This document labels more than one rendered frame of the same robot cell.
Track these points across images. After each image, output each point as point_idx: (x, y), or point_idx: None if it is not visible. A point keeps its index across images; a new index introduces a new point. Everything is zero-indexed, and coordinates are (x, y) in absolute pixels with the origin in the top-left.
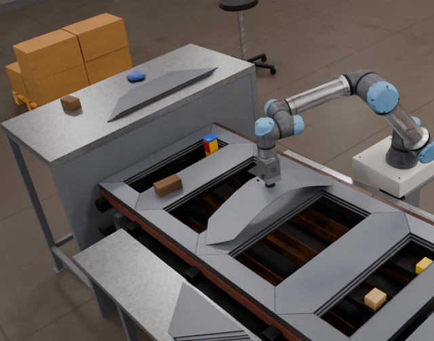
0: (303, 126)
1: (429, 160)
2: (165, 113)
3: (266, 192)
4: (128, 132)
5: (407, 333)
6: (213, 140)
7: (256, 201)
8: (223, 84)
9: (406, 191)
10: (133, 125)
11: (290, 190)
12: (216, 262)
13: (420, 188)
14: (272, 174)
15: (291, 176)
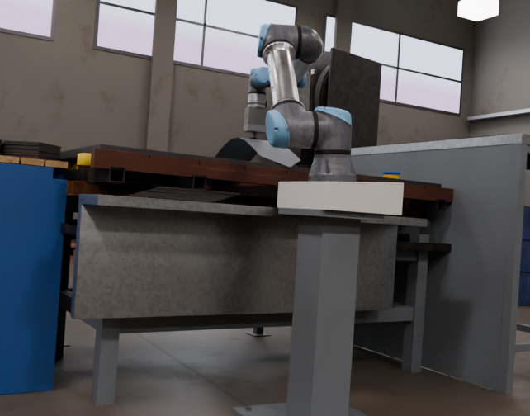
0: (257, 74)
1: (270, 139)
2: (406, 150)
3: (243, 140)
4: (374, 153)
5: (69, 180)
6: (385, 172)
7: (238, 144)
8: (472, 144)
9: (285, 203)
10: (379, 148)
11: (238, 137)
12: None
13: (296, 213)
14: (245, 120)
15: (270, 144)
